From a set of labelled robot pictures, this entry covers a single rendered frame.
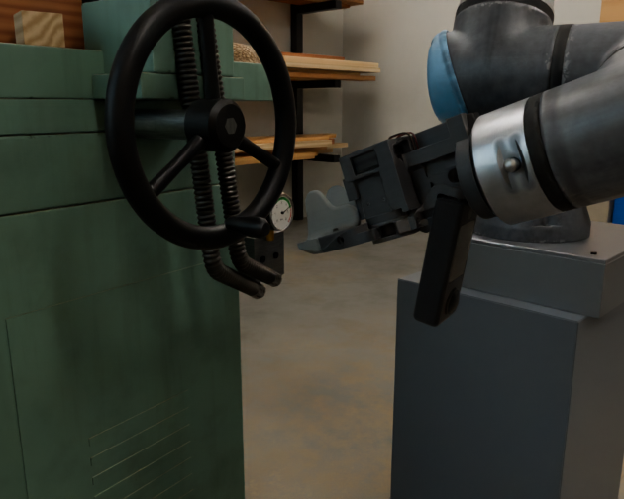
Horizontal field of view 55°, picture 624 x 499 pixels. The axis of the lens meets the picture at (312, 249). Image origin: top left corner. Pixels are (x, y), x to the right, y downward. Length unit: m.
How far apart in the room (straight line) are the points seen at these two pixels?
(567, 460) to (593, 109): 0.65
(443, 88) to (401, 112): 3.93
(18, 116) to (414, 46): 3.87
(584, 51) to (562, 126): 0.12
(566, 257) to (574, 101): 0.48
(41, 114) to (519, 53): 0.53
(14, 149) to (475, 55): 0.51
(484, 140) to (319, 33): 4.27
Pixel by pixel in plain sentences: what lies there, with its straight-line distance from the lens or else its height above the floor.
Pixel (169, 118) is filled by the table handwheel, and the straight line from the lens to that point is 0.75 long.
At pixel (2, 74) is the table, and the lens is 0.77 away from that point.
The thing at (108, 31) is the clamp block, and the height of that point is 0.92.
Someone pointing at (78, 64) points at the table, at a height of 0.88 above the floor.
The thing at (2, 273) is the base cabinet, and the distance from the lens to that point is 0.78.
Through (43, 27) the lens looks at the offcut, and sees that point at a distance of 0.81.
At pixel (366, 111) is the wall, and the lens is 4.71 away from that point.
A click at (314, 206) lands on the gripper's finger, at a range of 0.57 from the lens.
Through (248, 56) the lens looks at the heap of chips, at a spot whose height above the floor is 0.91.
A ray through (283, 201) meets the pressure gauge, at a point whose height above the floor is 0.68.
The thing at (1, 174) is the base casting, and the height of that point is 0.76.
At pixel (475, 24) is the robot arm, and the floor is 0.90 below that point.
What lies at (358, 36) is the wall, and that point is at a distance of 4.80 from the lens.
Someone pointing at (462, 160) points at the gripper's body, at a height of 0.79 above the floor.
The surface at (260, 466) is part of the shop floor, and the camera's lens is 1.53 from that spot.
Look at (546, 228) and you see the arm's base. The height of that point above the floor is 0.65.
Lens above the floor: 0.83
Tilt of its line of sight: 13 degrees down
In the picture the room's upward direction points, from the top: straight up
